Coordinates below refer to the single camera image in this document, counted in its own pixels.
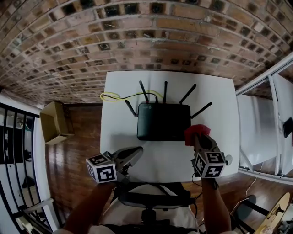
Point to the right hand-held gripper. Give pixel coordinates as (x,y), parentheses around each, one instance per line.
(209,163)

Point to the open cardboard box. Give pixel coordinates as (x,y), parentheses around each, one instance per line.
(52,123)

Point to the black chest mount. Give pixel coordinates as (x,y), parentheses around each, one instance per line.
(155,202)

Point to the black stool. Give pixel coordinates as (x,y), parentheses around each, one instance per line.
(248,202)

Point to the black metal railing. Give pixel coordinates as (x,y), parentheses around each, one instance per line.
(23,111)

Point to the person's right forearm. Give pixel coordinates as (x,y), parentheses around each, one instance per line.
(215,205)

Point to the flat black device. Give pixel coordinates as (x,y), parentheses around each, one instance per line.
(288,128)

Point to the person's white shirt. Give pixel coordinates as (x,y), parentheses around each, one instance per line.
(123,214)

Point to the black cabinet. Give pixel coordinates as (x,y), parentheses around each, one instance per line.
(9,146)

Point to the black router with antennas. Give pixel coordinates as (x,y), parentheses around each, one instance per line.
(160,123)

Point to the pink cloth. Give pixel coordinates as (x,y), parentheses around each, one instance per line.
(196,129)

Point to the white metal shelf rack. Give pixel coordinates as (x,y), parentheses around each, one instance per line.
(256,128)

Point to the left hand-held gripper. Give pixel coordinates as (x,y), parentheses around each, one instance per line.
(103,170)

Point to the person's left forearm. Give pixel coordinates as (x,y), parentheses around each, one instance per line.
(91,205)

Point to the round wooden table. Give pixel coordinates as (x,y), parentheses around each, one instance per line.
(279,212)

